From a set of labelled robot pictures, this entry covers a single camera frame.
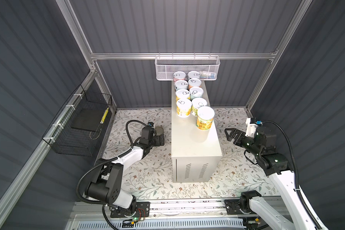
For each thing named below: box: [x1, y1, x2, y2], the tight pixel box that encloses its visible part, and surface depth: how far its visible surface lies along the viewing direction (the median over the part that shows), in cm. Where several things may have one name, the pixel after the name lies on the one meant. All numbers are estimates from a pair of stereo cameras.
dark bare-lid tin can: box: [154, 126, 164, 136], surface depth 96 cm
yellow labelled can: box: [176, 98, 193, 119], surface depth 69 cm
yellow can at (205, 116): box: [195, 105, 216, 131], surface depth 62 cm
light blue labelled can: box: [174, 80, 189, 92], surface depth 78 cm
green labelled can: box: [191, 97, 208, 117], surface depth 69 cm
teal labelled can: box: [187, 70, 201, 79], surface depth 84 cm
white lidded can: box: [188, 86, 204, 101], surface depth 74 cm
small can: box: [175, 88, 191, 102], surface depth 74 cm
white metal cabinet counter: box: [170, 80, 223, 184], surface depth 66 cm
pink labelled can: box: [172, 71, 187, 82], surface depth 84 cm
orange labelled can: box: [187, 78, 202, 89], surface depth 80 cm
